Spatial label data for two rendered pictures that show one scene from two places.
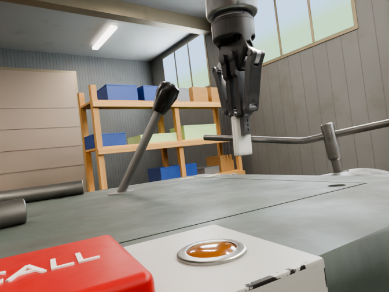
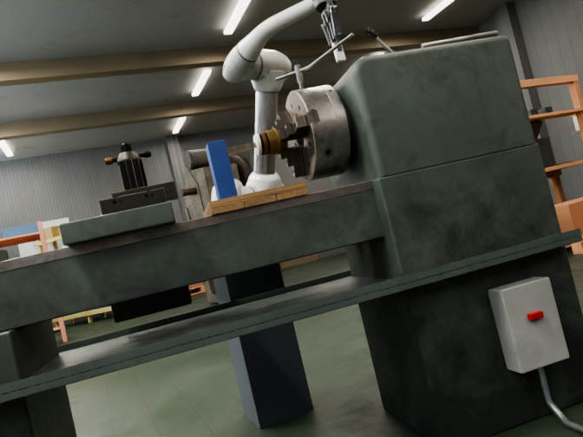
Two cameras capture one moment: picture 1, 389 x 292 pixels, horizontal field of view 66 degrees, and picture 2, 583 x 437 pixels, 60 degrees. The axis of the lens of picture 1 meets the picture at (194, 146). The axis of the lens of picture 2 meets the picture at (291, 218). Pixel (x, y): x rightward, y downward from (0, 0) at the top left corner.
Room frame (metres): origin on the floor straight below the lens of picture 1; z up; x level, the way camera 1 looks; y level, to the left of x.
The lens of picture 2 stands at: (2.25, 0.04, 0.74)
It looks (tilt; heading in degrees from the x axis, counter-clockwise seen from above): 2 degrees up; 194
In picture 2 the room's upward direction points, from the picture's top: 13 degrees counter-clockwise
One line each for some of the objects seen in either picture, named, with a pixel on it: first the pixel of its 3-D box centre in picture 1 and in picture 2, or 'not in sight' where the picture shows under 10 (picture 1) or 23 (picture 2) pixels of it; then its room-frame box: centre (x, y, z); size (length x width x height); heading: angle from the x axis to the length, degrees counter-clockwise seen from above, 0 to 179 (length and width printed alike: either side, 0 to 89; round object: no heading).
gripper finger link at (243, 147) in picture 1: (242, 135); not in sight; (0.53, -0.09, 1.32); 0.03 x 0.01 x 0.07; 117
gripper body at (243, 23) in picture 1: (234, 46); (327, 9); (0.53, -0.09, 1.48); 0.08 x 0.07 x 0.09; 27
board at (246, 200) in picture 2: not in sight; (251, 205); (0.63, -0.48, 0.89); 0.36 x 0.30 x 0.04; 27
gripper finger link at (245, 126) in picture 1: (248, 119); not in sight; (0.51, -0.10, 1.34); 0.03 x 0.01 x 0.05; 27
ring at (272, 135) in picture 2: not in sight; (271, 141); (0.57, -0.37, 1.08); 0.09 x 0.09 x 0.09; 27
